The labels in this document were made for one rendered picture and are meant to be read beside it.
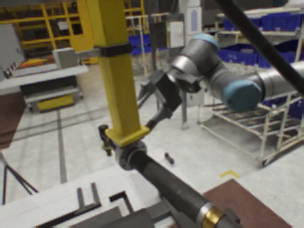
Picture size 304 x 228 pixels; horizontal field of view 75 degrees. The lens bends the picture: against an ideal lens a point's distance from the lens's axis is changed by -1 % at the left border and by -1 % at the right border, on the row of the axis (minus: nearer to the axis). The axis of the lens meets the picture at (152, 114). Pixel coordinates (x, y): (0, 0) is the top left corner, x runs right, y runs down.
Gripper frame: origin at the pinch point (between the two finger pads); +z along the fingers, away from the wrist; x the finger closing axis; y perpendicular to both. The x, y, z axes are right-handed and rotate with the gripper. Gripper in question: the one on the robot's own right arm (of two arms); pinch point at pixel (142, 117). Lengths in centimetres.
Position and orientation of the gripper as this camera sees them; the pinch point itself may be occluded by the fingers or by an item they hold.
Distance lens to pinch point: 58.5
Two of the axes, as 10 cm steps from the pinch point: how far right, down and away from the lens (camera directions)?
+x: -4.8, -6.1, -6.4
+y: -6.1, -2.9, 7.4
